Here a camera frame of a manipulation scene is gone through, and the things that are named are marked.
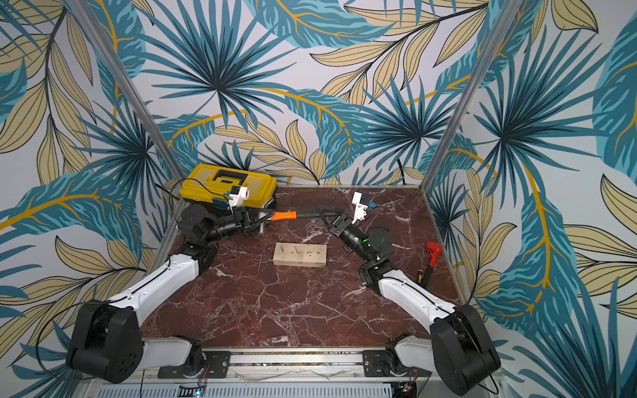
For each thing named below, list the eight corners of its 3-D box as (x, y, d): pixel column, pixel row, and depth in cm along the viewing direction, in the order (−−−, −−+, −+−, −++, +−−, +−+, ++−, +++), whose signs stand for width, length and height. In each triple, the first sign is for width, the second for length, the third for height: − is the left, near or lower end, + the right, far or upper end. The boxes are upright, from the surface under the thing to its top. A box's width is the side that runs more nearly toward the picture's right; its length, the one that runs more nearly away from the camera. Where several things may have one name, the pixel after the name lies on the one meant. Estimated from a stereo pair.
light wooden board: (274, 267, 96) (272, 261, 92) (276, 248, 101) (275, 242, 97) (326, 267, 96) (327, 261, 92) (326, 249, 101) (327, 242, 97)
